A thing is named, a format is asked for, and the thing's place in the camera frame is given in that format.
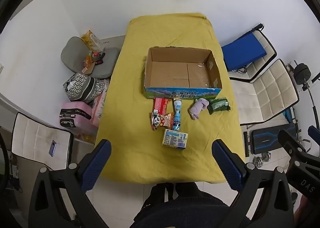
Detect grey cushioned chair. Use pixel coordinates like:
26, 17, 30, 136
61, 36, 120, 79

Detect blue smartphone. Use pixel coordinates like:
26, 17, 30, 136
48, 140, 58, 157

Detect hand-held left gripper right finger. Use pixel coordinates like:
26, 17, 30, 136
212, 139, 294, 228

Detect green wipes packet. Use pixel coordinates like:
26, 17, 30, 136
207, 97, 232, 115

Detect red snack packet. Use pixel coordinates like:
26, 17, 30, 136
153, 97, 173, 115

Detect panda print snack packet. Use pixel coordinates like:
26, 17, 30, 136
150, 109, 175, 131

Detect white appliance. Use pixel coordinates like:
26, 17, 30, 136
98, 35, 126, 49

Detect blue cushion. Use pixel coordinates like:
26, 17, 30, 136
221, 34, 267, 71

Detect pink suitcase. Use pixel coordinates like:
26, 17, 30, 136
59, 102, 92, 129

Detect person's right forearm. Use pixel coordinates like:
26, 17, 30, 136
299, 194, 320, 228

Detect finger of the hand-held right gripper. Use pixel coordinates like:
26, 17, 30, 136
278, 129, 307, 155
308, 125, 320, 142

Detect metal dumbbell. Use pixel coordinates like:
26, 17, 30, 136
252, 152, 272, 168

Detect open cardboard box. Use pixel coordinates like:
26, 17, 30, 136
143, 46, 223, 100

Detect person's dark clothed legs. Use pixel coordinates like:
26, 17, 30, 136
134, 182, 251, 228

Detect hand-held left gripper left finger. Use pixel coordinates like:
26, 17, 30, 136
29, 139, 112, 228

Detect yellow snack bag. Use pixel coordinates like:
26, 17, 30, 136
80, 30, 105, 52

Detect purple plush cloth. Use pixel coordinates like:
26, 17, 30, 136
189, 98, 209, 121

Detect black barbell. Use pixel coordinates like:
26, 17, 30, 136
293, 60, 320, 124

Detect black and white patterned bag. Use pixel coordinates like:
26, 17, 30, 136
62, 73, 106, 105

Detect black workout bench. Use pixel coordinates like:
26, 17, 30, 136
243, 122, 298, 157

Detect pink tissue package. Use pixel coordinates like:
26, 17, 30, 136
90, 79, 110, 128

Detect blue white bottle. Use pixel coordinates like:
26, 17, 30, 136
172, 98, 183, 133

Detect yellow tablecloth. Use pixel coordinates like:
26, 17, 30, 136
94, 13, 247, 185

